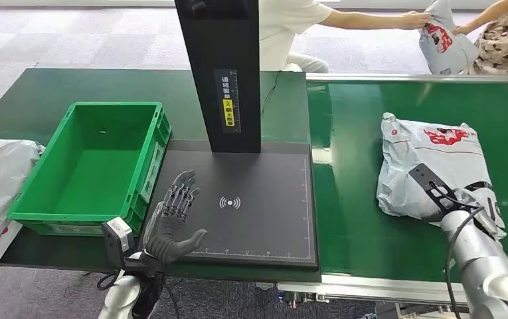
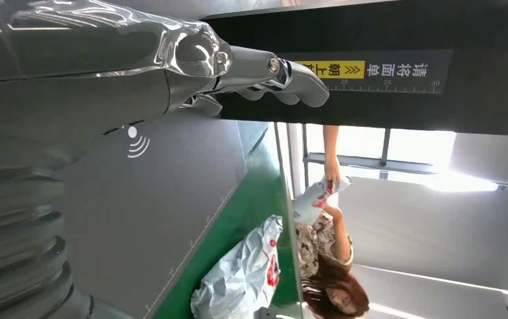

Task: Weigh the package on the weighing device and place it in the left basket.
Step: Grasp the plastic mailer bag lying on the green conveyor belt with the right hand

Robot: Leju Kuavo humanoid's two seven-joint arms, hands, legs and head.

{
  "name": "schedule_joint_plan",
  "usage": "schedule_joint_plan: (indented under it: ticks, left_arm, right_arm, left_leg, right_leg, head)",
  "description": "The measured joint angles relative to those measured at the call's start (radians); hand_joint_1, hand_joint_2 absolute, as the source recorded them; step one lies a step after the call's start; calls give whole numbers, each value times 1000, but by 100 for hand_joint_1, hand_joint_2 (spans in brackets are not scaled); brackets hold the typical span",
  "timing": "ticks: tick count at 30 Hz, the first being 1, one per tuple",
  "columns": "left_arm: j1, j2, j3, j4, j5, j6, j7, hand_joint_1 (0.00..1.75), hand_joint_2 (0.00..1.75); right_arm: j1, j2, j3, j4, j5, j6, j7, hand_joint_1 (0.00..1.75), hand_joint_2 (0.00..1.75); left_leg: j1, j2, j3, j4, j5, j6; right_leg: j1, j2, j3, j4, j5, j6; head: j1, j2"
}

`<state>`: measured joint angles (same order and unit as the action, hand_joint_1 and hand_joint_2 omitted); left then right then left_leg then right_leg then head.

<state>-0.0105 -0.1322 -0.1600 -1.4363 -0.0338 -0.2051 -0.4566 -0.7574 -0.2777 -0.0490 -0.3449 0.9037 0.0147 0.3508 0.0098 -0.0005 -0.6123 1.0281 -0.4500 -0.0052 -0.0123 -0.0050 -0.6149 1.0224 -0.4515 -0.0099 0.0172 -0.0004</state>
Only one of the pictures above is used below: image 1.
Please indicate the black weighing scanner device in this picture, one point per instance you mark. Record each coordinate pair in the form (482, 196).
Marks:
(258, 202)

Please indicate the green plastic crate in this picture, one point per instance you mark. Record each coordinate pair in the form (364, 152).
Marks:
(99, 167)

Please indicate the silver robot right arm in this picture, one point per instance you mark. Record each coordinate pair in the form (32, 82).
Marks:
(478, 257)

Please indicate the grey red-printed courier package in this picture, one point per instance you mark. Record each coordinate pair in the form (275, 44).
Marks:
(445, 48)
(425, 167)

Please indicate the grey-white courier package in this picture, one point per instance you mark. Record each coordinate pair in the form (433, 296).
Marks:
(3, 171)

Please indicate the green conveyor belt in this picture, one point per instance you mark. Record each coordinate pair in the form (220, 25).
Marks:
(355, 220)

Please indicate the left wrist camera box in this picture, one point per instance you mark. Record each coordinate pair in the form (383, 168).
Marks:
(117, 237)

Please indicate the person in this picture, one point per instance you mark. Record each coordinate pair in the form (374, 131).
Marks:
(284, 31)
(506, 44)

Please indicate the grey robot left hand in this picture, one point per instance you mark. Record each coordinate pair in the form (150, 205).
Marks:
(168, 233)

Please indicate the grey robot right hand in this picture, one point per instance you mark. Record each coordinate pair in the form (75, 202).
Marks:
(471, 199)

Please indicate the person's hand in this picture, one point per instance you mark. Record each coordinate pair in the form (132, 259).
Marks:
(462, 30)
(414, 20)

